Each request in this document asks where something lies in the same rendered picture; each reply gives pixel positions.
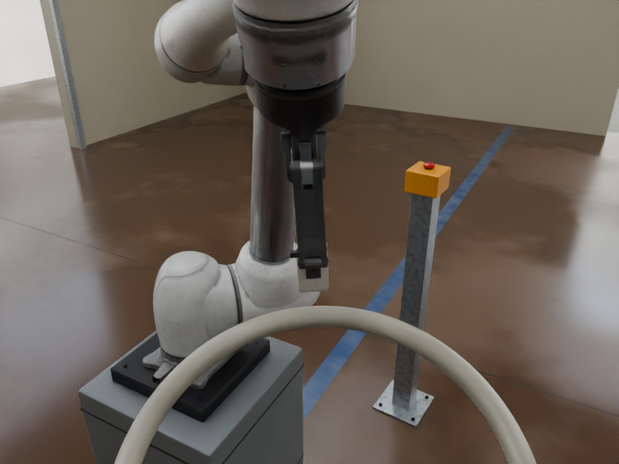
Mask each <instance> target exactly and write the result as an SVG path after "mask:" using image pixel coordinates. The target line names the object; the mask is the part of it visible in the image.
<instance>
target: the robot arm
mask: <svg viewBox="0 0 619 464"><path fill-rule="evenodd" d="M357 5H358V0H183V1H180V2H179V3H177V4H175V5H174V6H172V7H171V8H170V9H169V10H168V11H167V12H166V13H165V14H164V15H163V16H162V17H161V19H160V20H159V22H158V25H157V28H156V33H155V50H156V54H157V57H158V60H159V62H160V64H161V65H162V67H163V68H164V70H165V71H166V72H167V73H168V74H169V75H171V76H172V77H174V78H175V79H177V80H179V81H181V82H184V83H196V82H199V81H201V82H203V83H205V84H212V85H224V86H245V87H246V89H247V94H248V97H249V99H250V100H251V102H252V104H253V105H254V106H253V139H252V172H251V237H250V241H248V242H247V243H246V244H245V245H244V246H243V247H242V249H241V251H240V253H239V256H238V258H237V260H236V263H233V264H229V265H223V264H218V263H217V261H216V260H215V259H214V258H212V257H210V256H209V255H207V254H204V253H202V252H197V251H184V252H180V253H177V254H174V255H172V256H170V257H169V258H168V259H166V261H165V262H164V263H163V264H162V265H161V267H160V269H159V271H158V275H157V278H156V281H155V286H154V294H153V309H154V318H155V323H156V328H157V333H158V337H159V342H160V347H159V348H158V349H157V350H156V351H155V352H153V353H152V354H149V355H147V356H146V357H145V358H144V359H143V365H144V367H146V368H153V369H156V370H157V372H156V373H155V375H154V376H153V377H152V378H153V382H154V381H155V382H154V383H155V385H158V386H159V384H160V383H161V382H162V381H163V380H164V379H165V378H166V377H167V375H168V374H169V373H170V372H171V371H172V370H173V369H174V368H175V367H176V366H177V365H178V364H180V363H181V362H182V361H183V360H184V359H185V358H186V357H187V356H189V355H190V354H191V353H193V352H194V351H195V350H196V349H198V348H199V347H200V346H202V345H203V344H205V343H206V342H208V341H210V340H211V339H213V338H214V337H216V336H217V335H218V334H220V333H222V332H224V331H226V330H228V329H230V328H232V327H234V326H236V325H239V324H240V323H242V322H244V321H247V320H249V319H254V318H257V317H259V316H262V315H265V314H268V313H272V312H276V311H279V310H284V309H289V308H294V307H311V306H312V305H313V304H314V303H315V302H316V300H317V298H318V297H319V295H320V293H321V291H328V290H329V272H328V263H329V259H328V244H327V243H326V237H325V220H324V203H323V187H322V180H324V179H325V177H326V167H325V154H324V151H325V149H326V147H327V137H326V130H321V128H323V127H324V124H326V123H328V122H330V121H332V120H333V119H335V118H336V117H337V116H338V115H339V114H340V113H341V111H342V110H343V108H344V106H345V81H346V72H347V71H348V70H349V69H350V67H351V65H352V63H353V62H354V60H355V56H356V11H357ZM318 150H319V158H318ZM296 226H297V238H298V244H296V243H295V242H294V241H295V232H296Z"/></svg>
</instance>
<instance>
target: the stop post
mask: <svg viewBox="0 0 619 464"><path fill-rule="evenodd" d="M424 163H426V162H422V161H419V162H417V163H416V164H414V165H413V166H412V167H410V168H409V169H407V170H406V174H405V185H404V191H407V192H410V193H411V194H412V195H411V205H410V215H409V225H408V235H407V245H406V255H405V265H404V275H403V293H402V303H401V314H400V321H403V322H405V323H408V324H410V325H412V326H414V327H416V328H418V329H419V330H421V331H424V330H425V322H426V308H427V300H428V292H429V285H430V276H431V269H432V261H433V253H434V246H435V238H436V230H437V222H438V208H439V200H440V194H441V193H443V192H444V191H445V190H446V189H447V188H448V187H449V183H450V170H451V168H450V167H446V166H441V165H437V164H435V167H434V168H424V166H423V165H424ZM420 361H421V355H419V354H417V353H415V352H414V351H412V350H410V349H408V348H406V347H404V346H402V345H400V344H399V343H397V354H396V363H395V373H394V380H392V382H391V383H390V385H389V386H388V387H387V388H386V389H385V390H384V392H383V393H382V395H381V396H380V398H379V399H378V400H377V402H376V403H375V404H374V406H373V409H375V410H377V411H380V412H383V413H385V414H387V415H390V416H391V417H393V418H395V419H397V420H400V421H402V422H404V423H407V424H410V425H411V426H413V427H415V428H416V427H417V426H418V424H419V422H420V421H421V419H422V418H423V416H424V414H425V413H426V410H427V409H428V407H429V405H430V404H431V402H432V400H433V399H434V397H433V396H431V395H428V394H426V393H424V392H422V391H420V390H417V384H418V377H419V368H420Z"/></svg>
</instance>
